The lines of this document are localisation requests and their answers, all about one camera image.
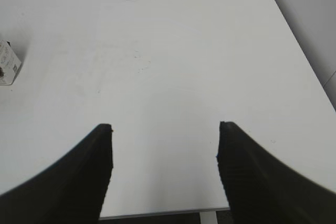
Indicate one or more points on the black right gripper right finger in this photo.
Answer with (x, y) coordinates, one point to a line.
(261, 189)

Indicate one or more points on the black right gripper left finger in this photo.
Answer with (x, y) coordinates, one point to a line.
(72, 190)

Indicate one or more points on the white strawberry yogurt bottle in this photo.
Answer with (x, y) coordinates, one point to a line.
(10, 64)

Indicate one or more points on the table leg white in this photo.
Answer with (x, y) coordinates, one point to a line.
(208, 217)

